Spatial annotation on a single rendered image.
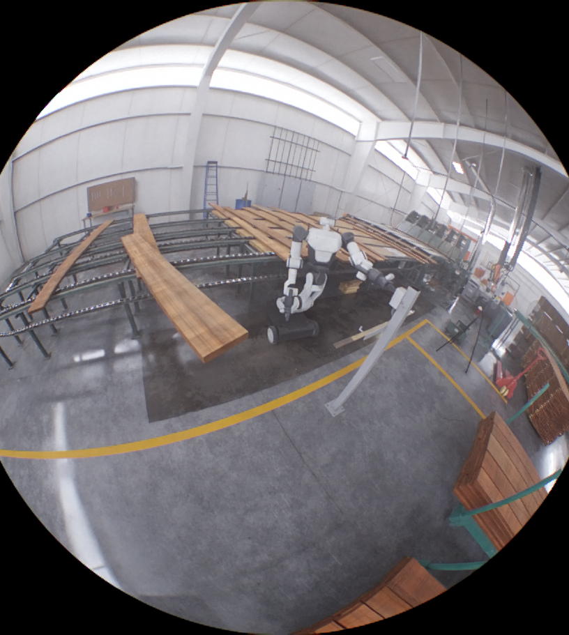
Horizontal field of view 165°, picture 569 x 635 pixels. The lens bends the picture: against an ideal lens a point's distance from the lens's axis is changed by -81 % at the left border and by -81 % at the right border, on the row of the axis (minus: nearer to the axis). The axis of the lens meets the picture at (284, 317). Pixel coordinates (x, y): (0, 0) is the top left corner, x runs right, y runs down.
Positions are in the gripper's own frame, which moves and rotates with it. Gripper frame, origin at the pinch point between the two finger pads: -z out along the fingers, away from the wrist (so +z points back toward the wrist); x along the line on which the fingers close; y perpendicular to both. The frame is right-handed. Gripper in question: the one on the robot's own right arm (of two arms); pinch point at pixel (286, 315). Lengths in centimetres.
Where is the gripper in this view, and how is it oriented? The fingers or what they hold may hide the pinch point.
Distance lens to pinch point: 182.8
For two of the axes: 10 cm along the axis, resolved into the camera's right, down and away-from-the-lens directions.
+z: 1.2, -9.4, -3.3
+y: 9.9, 1.0, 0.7
